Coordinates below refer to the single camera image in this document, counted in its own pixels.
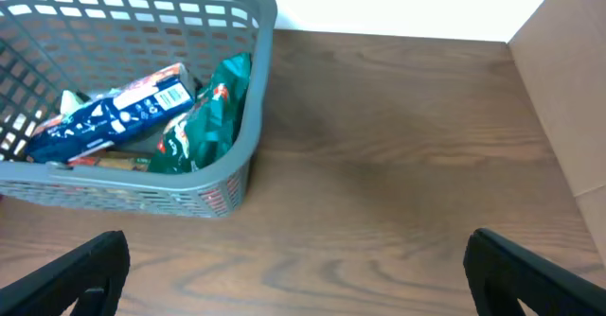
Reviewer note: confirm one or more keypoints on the green Nescafe coffee bag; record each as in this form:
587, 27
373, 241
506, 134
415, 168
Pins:
205, 133

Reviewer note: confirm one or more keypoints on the Kleenex tissue multipack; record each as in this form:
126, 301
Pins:
118, 117

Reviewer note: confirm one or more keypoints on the grey plastic basket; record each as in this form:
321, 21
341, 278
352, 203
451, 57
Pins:
91, 46

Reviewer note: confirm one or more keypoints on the light teal small packet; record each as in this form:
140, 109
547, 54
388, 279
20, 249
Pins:
71, 101

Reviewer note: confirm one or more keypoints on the brown cardboard box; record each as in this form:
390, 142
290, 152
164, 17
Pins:
560, 54

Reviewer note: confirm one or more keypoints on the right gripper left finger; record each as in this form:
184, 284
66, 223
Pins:
89, 280

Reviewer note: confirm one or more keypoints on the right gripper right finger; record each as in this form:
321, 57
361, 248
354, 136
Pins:
502, 275

